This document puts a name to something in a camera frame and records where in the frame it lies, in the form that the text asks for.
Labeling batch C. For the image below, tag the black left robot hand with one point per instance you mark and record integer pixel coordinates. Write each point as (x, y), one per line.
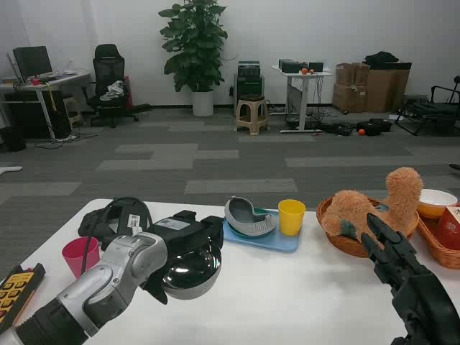
(187, 230)

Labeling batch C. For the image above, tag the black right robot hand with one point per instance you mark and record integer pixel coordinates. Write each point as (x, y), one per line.
(420, 298)

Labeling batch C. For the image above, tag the shiny metal bowl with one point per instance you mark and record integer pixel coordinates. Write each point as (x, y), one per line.
(194, 276)

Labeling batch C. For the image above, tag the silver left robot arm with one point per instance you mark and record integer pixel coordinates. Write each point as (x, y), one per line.
(118, 266)

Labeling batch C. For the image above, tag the white yellow bowl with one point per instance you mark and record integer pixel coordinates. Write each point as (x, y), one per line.
(435, 203)

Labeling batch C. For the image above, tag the rectangular wicker basket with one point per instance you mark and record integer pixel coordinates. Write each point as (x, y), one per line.
(436, 248)

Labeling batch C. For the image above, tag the grey shoe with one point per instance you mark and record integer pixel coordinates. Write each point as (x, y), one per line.
(242, 215)

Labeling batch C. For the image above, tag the red carton box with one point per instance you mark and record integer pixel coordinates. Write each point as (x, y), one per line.
(451, 230)

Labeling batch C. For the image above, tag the black fabric pouch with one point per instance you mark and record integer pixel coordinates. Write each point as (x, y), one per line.
(93, 224)

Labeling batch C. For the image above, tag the round wicker basket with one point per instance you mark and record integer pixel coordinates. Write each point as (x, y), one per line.
(345, 242)

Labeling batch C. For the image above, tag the light blue tray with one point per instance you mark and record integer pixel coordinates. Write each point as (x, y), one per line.
(284, 242)

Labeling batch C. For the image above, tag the yellow plastic cup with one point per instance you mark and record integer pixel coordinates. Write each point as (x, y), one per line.
(291, 219)

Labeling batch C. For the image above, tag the orange plush toy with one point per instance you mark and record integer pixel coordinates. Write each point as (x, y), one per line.
(352, 212)

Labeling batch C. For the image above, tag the pink plastic cup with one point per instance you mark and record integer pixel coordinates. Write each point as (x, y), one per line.
(77, 255)

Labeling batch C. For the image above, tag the white plant pot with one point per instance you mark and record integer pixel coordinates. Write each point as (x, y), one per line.
(203, 104)

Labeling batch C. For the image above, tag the beige plastic stool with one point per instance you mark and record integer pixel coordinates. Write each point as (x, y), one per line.
(251, 115)

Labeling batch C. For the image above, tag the white cloth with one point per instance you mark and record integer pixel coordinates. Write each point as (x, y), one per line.
(113, 91)

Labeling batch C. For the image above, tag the black equipment stack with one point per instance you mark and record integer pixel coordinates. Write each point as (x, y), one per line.
(248, 81)

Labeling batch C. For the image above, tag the black computer tower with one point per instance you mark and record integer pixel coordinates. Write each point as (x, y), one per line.
(59, 115)

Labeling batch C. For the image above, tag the orange ball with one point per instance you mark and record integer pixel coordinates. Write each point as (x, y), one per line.
(362, 132)

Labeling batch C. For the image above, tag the white standing desk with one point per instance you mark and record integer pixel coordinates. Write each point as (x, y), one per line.
(303, 93)

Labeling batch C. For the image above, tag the black office chair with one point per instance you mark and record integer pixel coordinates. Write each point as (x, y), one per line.
(108, 68)

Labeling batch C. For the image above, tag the yellow black remote controller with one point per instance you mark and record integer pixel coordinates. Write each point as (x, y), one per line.
(16, 291)

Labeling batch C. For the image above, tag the flat black case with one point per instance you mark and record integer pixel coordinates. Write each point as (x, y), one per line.
(338, 128)

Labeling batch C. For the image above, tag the large green potted plant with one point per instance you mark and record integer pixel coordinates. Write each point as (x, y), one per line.
(196, 46)

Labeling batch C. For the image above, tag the black folding chair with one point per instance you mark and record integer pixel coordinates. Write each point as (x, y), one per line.
(431, 111)

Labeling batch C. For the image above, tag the large black box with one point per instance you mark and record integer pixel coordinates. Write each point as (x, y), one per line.
(293, 66)

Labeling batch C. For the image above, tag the black trash bin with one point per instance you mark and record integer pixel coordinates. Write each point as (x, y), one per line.
(13, 138)

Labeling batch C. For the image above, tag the orange fruit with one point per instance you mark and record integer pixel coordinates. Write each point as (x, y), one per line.
(304, 71)

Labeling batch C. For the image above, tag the white office desk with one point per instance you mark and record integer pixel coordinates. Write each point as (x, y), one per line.
(43, 83)

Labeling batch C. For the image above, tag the small black box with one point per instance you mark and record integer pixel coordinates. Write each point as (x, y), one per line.
(316, 67)

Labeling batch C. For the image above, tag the large cardboard box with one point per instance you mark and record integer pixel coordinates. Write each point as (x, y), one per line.
(386, 90)

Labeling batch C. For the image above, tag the small cardboard box stack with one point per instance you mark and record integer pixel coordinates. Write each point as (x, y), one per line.
(350, 90)

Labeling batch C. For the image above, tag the black computer monitor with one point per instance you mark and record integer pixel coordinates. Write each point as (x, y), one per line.
(33, 61)

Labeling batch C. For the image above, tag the black bag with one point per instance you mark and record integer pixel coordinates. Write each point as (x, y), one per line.
(381, 58)

